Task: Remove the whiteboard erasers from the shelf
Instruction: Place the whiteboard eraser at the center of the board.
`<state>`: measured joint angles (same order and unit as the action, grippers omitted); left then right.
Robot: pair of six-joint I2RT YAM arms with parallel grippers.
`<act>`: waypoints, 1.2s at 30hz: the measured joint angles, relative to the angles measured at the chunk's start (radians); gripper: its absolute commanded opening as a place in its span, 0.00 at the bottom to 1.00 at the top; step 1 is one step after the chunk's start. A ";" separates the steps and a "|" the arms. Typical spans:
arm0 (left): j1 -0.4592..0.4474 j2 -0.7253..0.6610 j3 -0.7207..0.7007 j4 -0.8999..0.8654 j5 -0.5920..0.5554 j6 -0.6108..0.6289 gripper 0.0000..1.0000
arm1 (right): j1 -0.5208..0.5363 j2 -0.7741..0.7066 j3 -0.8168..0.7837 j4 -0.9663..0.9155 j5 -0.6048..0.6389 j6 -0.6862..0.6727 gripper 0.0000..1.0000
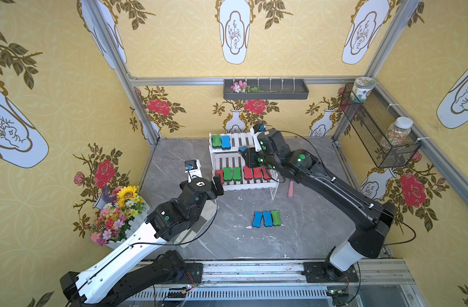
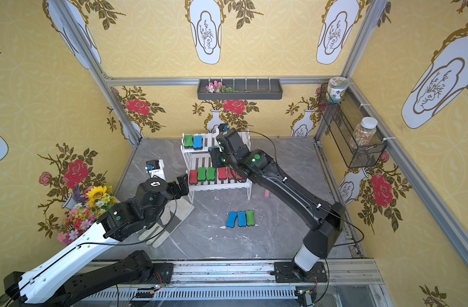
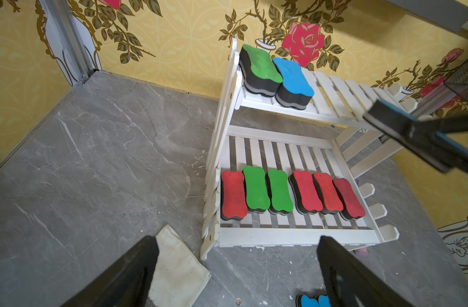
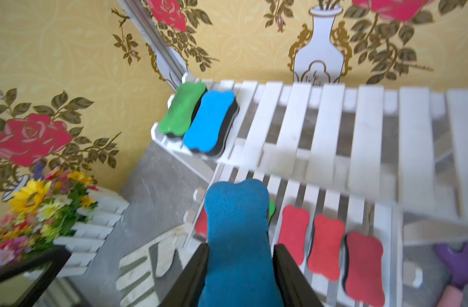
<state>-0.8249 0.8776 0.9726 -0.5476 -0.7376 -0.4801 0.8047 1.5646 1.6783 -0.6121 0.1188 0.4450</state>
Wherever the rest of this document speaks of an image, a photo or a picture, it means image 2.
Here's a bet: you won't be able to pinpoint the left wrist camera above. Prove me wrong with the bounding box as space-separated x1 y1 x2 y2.
146 159 166 180

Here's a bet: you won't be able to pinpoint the metal base rail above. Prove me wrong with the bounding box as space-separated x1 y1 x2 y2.
55 258 396 307

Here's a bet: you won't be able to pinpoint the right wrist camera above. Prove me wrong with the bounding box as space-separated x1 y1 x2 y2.
217 124 230 133

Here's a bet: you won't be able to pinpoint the green eraser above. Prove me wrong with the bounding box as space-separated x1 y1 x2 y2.
245 211 256 226
197 167 207 182
183 134 194 148
207 167 216 181

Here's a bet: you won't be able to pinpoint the white two-tier slatted shelf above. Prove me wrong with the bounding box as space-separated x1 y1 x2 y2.
180 129 252 202

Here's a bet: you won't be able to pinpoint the white grey work glove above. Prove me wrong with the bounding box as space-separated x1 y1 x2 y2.
138 196 194 248

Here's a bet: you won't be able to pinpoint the pink artificial flowers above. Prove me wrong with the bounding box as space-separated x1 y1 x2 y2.
205 81 235 93

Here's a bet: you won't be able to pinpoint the colourful flower bouquet basket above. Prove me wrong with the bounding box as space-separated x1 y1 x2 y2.
58 185 118 246

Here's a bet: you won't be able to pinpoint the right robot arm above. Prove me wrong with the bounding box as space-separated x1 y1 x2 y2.
210 129 345 281

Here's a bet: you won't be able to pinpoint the clear jar white lid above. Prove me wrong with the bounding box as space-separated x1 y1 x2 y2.
350 116 378 149

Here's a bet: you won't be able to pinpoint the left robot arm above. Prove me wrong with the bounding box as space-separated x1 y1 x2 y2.
4 174 189 306

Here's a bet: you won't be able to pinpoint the jar with patterned label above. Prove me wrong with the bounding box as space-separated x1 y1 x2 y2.
326 77 350 103

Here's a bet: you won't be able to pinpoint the dark grey wall tray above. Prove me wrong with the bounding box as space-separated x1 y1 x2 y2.
197 78 284 101

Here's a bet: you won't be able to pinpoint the red eraser bottom left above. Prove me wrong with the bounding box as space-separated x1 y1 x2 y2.
189 170 198 185

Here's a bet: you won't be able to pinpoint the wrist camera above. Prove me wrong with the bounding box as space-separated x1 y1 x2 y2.
217 124 230 133
146 159 166 180

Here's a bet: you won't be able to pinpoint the blue eraser top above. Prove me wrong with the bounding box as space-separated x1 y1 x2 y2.
226 212 238 228
237 211 247 227
192 135 203 150

